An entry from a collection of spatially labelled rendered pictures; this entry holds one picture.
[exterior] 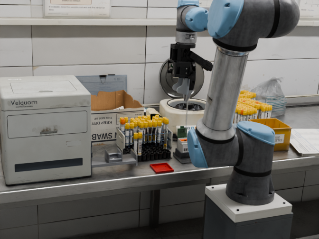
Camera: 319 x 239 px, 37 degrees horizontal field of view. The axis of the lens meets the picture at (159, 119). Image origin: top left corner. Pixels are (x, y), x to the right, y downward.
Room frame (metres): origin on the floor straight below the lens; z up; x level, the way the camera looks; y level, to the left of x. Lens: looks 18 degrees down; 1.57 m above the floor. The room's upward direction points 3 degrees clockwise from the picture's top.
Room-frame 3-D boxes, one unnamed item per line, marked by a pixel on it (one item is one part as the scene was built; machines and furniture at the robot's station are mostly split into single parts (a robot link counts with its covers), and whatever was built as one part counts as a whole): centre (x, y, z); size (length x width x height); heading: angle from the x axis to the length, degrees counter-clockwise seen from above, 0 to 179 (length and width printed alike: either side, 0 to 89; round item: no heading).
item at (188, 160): (1.70, -0.10, 0.89); 0.09 x 0.05 x 0.04; 22
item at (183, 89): (1.68, -0.08, 1.15); 0.06 x 0.03 x 0.09; 112
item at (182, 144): (1.71, -0.10, 0.92); 0.05 x 0.04 x 0.06; 22
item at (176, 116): (2.04, -0.13, 0.94); 0.30 x 0.24 x 0.12; 13
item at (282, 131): (1.89, -0.46, 0.93); 0.13 x 0.13 x 0.10; 18
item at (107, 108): (1.96, 0.23, 0.95); 0.29 x 0.25 x 0.15; 22
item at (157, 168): (1.60, -0.02, 0.88); 0.07 x 0.07 x 0.01; 22
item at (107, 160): (1.56, 0.18, 0.92); 0.21 x 0.07 x 0.05; 112
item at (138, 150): (1.71, 0.04, 0.93); 0.17 x 0.09 x 0.11; 113
